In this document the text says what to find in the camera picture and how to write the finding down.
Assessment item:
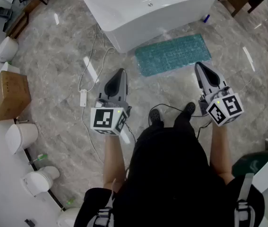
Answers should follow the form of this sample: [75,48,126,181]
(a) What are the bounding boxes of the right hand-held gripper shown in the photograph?
[194,61,245,127]

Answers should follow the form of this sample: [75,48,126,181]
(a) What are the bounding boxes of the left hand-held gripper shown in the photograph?
[90,68,132,136]

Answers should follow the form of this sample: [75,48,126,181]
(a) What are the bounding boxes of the teal bath mat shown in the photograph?
[134,33,212,78]

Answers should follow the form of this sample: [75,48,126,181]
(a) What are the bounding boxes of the person's left forearm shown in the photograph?
[103,133,127,192]

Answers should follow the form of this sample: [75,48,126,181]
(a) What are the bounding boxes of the person's right forearm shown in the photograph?
[208,123,235,184]

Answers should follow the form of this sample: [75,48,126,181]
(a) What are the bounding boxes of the white power strip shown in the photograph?
[79,89,88,107]

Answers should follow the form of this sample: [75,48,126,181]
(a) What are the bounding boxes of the person's right black shoe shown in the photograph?
[184,102,196,118]

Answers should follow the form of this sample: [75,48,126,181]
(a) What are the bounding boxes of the person's black shoe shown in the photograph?
[184,102,196,118]
[148,108,162,125]

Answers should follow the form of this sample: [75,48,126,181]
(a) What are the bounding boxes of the person's left black shoe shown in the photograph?
[148,108,162,125]

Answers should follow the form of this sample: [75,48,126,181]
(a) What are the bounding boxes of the white bathtub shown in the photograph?
[82,0,219,54]

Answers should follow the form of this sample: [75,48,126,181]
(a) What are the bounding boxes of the person's black clothing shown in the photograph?
[73,112,266,227]

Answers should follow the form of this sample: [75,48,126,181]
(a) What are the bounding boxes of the green toilet brush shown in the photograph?
[27,153,48,166]

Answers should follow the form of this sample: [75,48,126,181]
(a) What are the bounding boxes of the brown cardboard box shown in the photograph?
[0,70,32,122]

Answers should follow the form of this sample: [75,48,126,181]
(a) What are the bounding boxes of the white toilet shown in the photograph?
[0,36,19,63]
[21,166,61,197]
[5,122,39,156]
[56,207,81,227]

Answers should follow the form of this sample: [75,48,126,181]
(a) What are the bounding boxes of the small white box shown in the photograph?
[0,61,21,75]

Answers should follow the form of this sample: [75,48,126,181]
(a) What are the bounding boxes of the low wooden platform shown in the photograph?
[5,0,43,39]

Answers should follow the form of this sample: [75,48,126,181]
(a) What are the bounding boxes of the white power cable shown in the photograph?
[77,24,117,165]

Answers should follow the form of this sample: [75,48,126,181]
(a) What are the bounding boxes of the black cable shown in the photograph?
[124,103,214,144]

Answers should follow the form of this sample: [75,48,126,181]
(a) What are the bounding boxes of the grey backpack strap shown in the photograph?
[92,178,115,227]
[233,173,255,227]

